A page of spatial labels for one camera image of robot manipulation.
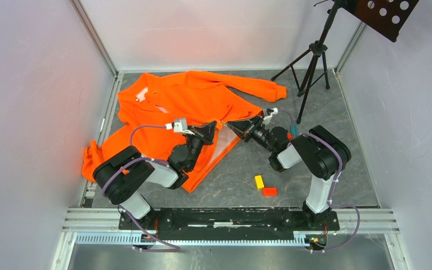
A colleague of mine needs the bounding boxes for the yellow block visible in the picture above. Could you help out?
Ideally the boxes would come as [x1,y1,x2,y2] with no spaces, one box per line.
[254,175,265,190]

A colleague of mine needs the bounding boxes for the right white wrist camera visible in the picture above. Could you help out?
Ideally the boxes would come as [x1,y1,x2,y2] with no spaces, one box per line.
[262,107,279,125]

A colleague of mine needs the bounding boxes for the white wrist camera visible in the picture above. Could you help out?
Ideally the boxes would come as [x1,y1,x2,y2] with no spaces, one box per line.
[165,118,195,135]
[262,107,279,125]

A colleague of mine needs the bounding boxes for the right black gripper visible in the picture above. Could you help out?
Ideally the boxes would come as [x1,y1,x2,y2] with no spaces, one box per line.
[226,115,276,154]

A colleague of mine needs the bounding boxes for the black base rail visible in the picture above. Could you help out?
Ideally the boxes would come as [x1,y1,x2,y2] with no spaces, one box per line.
[139,207,340,241]

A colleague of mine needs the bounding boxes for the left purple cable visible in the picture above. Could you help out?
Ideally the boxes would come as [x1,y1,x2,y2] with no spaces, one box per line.
[101,124,182,253]

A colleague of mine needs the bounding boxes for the orange zip-up jacket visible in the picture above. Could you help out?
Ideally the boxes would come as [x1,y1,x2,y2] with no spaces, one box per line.
[82,71,287,182]

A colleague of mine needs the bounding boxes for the black music stand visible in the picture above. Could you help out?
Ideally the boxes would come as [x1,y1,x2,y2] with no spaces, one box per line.
[271,0,421,125]

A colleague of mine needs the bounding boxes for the red-orange block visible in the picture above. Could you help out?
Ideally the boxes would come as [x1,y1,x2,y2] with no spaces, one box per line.
[262,187,278,196]

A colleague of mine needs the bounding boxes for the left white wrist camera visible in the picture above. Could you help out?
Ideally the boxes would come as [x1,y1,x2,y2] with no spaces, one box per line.
[165,118,195,135]

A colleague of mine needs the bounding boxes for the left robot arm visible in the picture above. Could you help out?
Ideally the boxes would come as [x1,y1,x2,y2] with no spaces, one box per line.
[92,118,217,229]

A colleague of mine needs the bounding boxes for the teal block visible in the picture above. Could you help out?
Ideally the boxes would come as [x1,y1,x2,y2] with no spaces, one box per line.
[290,125,299,137]

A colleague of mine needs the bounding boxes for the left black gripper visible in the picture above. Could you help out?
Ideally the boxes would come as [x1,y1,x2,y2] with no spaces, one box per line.
[182,120,217,171]

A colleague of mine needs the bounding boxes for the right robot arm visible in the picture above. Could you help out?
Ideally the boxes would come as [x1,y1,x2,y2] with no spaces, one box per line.
[227,116,352,230]

